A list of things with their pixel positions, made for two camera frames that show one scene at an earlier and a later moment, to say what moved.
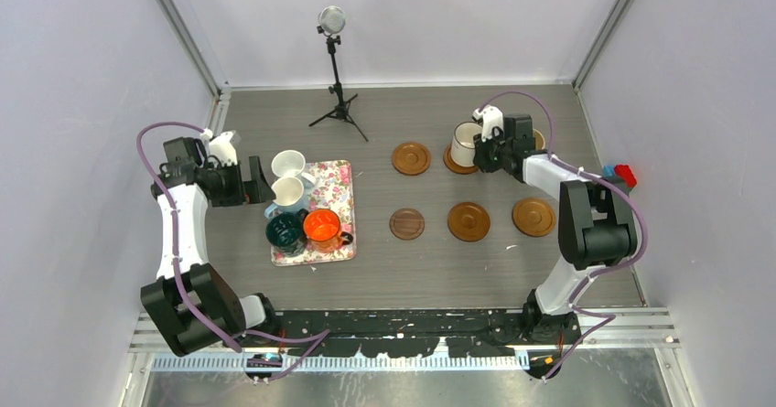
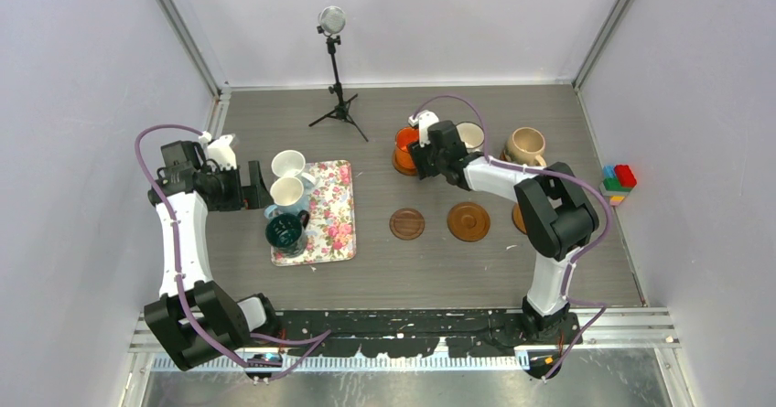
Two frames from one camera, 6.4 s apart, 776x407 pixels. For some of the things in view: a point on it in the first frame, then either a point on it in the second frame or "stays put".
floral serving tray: x=334 y=190 stays put
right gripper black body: x=492 y=152 -> x=429 y=163
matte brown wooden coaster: x=468 y=221 stays put
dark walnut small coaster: x=406 y=224 stays put
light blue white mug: x=292 y=195 stays put
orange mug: x=321 y=228 -> x=404 y=163
